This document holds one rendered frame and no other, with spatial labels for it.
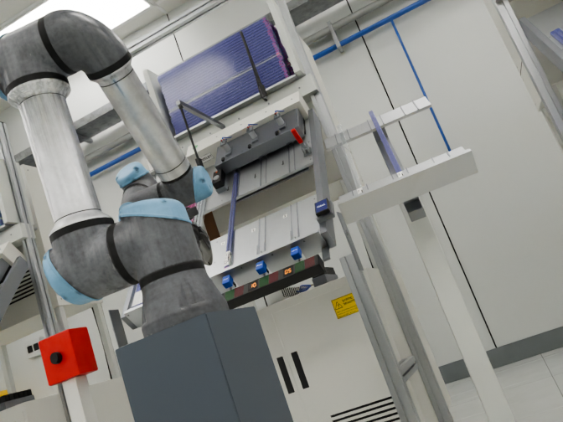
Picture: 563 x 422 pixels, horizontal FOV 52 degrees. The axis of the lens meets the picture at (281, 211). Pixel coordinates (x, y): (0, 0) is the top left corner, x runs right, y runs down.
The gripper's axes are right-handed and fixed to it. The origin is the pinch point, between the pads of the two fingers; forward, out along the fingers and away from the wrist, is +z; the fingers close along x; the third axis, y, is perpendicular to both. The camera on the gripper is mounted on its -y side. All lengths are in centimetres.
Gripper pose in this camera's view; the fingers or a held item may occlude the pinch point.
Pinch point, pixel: (208, 259)
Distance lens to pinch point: 161.3
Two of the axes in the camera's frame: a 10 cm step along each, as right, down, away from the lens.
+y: 0.1, 6.1, -7.9
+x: 8.8, -3.9, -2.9
